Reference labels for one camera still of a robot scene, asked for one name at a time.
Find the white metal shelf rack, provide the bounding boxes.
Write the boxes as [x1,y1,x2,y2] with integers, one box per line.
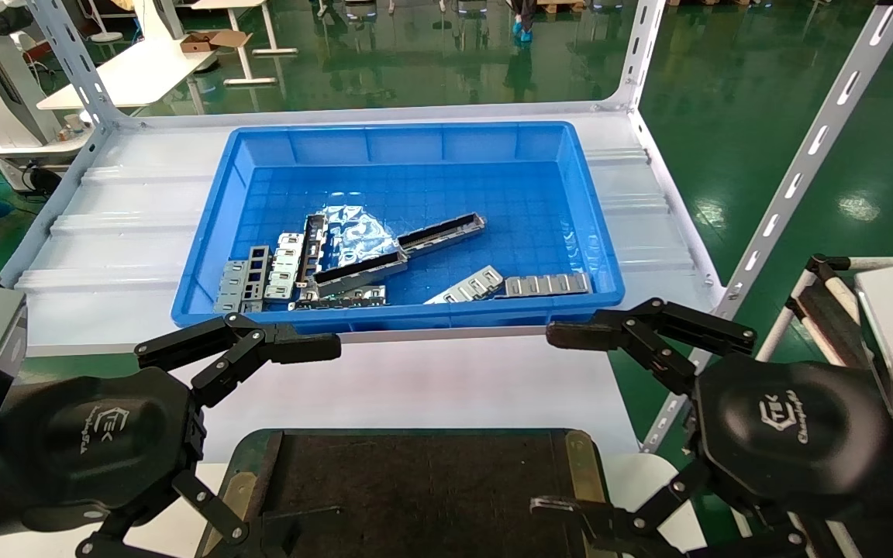
[0,0,893,454]

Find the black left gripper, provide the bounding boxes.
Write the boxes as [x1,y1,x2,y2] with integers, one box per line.
[0,312,343,558]

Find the grey bracket with square holes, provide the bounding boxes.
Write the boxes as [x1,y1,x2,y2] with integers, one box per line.
[243,245,272,305]

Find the silver ribbed plate part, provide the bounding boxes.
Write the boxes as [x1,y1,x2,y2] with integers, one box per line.
[424,265,505,305]

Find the dark narrow rail part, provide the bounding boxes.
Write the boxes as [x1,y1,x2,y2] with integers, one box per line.
[297,214,329,289]

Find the grey stamped bracket part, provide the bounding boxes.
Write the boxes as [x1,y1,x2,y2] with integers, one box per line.
[213,260,250,314]

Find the silver ribbed bracket part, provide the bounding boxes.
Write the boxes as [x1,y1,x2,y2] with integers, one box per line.
[264,232,306,302]

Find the long grey connector part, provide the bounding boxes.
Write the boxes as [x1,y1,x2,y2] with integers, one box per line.
[312,250,410,298]
[398,213,487,258]

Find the standing person blue shoe covers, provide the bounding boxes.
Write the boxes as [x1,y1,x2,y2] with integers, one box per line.
[510,0,540,46]

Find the silver slotted strip part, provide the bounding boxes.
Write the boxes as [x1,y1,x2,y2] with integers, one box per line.
[289,284,388,312]

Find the blue plastic bin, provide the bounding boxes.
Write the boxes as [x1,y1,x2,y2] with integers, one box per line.
[171,121,626,339]

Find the white table with leg frame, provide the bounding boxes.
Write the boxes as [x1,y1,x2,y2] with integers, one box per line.
[191,0,299,87]

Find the open cardboard box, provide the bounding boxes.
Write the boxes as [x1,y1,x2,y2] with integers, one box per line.
[180,29,253,54]

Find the white desk table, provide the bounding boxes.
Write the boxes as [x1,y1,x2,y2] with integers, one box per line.
[36,36,219,111]

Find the grey ribbed plate part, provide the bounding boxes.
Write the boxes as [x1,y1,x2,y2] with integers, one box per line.
[503,272,594,299]

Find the black container tray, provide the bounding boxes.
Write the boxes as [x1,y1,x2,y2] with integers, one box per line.
[195,428,614,558]

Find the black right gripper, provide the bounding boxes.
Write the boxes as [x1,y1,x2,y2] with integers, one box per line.
[530,297,893,558]

